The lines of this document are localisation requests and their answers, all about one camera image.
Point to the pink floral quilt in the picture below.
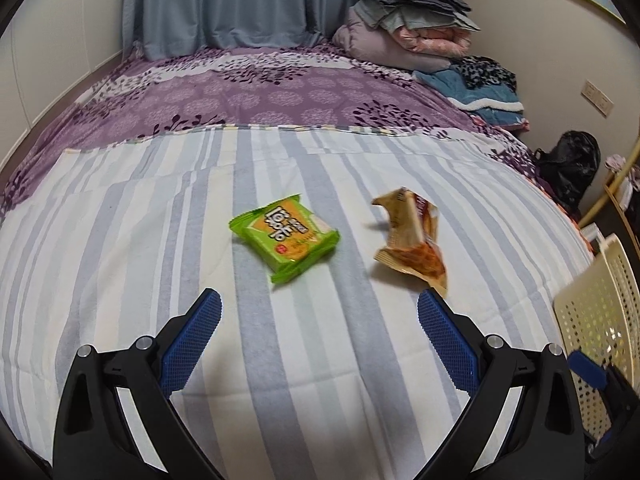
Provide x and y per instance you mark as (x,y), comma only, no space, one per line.
(440,42)

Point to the beige wall socket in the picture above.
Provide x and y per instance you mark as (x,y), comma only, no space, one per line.
(598,97)

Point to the grey-green folded sheet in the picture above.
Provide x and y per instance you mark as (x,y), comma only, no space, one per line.
(425,19)

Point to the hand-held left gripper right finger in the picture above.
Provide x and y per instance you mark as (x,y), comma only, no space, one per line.
(447,342)

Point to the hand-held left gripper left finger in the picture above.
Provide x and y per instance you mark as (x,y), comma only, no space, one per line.
(192,342)

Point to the leopard print cloth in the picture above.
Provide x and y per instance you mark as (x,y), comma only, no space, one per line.
(485,72)

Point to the purple floral bedsheet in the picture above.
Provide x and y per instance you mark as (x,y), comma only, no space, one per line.
(200,90)

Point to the blue fleece blanket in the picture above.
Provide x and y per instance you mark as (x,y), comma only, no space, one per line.
(475,100)

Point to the pink cloth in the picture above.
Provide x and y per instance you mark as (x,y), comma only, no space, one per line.
(617,162)

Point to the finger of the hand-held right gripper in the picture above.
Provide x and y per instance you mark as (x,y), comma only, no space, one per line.
(607,440)
(590,367)

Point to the yellow wooden frame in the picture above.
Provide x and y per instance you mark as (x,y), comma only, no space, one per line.
(622,210)

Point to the blue-grey curtain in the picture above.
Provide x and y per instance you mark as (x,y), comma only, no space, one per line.
(250,5)

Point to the brown snack wrapper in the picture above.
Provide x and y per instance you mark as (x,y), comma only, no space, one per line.
(415,245)

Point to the black bag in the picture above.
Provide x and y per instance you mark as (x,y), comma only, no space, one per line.
(570,165)

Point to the grey striped white blanket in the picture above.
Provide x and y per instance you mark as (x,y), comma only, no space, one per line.
(125,240)

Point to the cream perforated plastic basket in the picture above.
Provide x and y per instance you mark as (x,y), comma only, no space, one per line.
(595,305)

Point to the small green snack packet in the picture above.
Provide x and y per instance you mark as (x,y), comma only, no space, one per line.
(285,235)

